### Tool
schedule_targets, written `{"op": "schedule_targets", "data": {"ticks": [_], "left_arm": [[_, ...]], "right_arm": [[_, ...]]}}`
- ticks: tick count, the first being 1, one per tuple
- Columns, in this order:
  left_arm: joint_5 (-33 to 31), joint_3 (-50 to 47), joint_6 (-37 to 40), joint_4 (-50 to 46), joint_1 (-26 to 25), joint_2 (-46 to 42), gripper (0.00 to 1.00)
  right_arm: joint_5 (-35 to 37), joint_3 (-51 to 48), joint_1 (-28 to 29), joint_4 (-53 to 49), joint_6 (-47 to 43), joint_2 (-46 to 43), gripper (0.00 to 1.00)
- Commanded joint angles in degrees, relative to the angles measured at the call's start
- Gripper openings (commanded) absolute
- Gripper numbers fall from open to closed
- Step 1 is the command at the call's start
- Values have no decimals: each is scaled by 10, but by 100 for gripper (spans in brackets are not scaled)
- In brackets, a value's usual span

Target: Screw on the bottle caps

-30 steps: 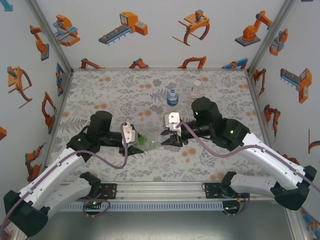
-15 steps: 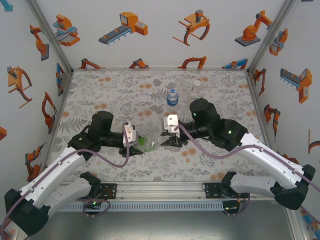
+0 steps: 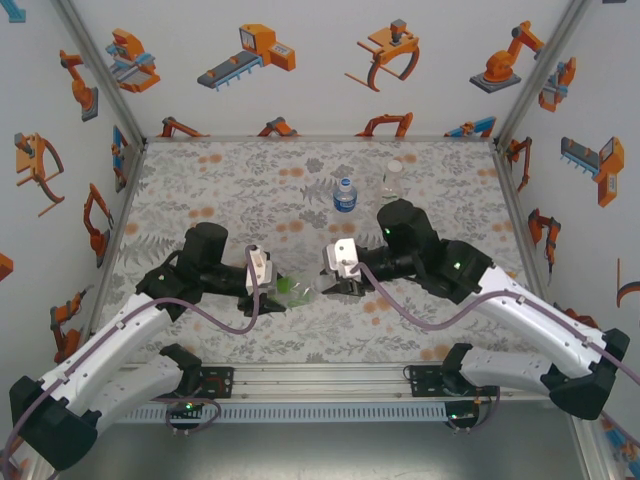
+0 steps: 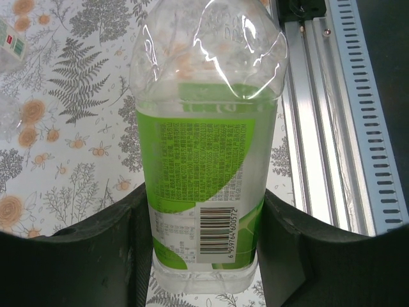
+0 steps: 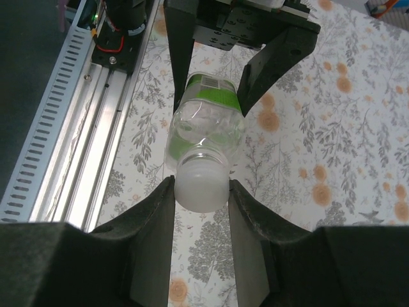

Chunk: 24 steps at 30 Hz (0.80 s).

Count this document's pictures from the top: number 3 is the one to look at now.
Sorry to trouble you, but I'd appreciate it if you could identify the clear bottle blue label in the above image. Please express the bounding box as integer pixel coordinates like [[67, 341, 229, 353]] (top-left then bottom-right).
[[331, 177, 359, 214]]

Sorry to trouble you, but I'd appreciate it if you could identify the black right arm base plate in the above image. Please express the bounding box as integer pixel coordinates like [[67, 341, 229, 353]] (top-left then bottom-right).
[[408, 363, 444, 397]]

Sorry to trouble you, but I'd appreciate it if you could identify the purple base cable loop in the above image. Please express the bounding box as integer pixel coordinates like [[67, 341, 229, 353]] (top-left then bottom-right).
[[444, 384, 501, 435], [164, 394, 222, 437]]

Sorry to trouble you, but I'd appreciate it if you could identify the aluminium table edge rail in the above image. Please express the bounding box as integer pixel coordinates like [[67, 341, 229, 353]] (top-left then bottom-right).
[[112, 360, 590, 401]]

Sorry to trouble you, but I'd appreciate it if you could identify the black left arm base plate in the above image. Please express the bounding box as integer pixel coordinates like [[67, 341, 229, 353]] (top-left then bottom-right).
[[197, 366, 235, 400]]

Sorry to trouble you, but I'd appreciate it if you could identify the white slotted cable duct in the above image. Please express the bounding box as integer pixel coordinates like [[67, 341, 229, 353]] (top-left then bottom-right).
[[115, 402, 447, 424]]

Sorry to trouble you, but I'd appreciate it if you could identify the aluminium back frame rail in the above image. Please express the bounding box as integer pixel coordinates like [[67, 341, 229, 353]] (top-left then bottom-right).
[[143, 133, 497, 145]]

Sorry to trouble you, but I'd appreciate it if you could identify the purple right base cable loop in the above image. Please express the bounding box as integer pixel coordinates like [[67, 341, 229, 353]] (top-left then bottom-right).
[[444, 384, 501, 435]]

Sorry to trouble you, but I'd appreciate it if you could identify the clear bottle lime green label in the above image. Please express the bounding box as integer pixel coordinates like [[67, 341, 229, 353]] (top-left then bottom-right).
[[273, 273, 321, 307]]

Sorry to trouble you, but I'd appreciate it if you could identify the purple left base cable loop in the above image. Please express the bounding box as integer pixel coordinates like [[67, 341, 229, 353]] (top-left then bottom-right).
[[164, 394, 222, 437]]

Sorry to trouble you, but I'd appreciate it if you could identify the aluminium lower frame post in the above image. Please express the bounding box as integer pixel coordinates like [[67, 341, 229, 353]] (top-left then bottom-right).
[[567, 414, 624, 480]]

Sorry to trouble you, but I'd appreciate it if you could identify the aluminium frame post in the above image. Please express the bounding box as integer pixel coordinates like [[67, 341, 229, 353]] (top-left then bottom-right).
[[492, 0, 594, 146], [567, 414, 624, 480], [52, 0, 149, 146]]

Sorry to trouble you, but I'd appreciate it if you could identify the clear bottle dark green label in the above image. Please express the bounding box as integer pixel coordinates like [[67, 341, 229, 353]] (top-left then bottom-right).
[[379, 159, 405, 205]]

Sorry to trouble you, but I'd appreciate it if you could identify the aluminium side frame rail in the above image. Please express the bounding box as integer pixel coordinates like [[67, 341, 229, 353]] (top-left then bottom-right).
[[92, 142, 149, 331], [492, 144, 561, 326]]

